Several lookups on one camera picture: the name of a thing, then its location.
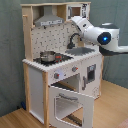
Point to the grey range hood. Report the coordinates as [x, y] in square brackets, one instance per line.
[48, 18]

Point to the white toy microwave door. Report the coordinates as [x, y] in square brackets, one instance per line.
[82, 9]

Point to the black toy faucet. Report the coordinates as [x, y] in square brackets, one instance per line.
[73, 40]

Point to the red stove knob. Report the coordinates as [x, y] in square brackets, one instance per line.
[74, 69]
[56, 75]

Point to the small steel toy pot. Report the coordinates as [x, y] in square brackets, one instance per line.
[47, 56]

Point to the black toy stovetop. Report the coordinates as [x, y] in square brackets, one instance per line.
[58, 59]

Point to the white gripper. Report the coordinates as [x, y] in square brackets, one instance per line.
[83, 26]

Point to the grey toy sink basin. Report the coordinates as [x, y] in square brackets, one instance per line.
[79, 51]

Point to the wooden toy kitchen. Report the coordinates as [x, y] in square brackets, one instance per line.
[39, 78]

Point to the white oven door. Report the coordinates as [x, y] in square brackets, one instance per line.
[63, 102]

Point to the white dishwasher door with handle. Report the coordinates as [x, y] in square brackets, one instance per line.
[90, 78]

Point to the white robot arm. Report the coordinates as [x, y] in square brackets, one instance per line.
[106, 36]

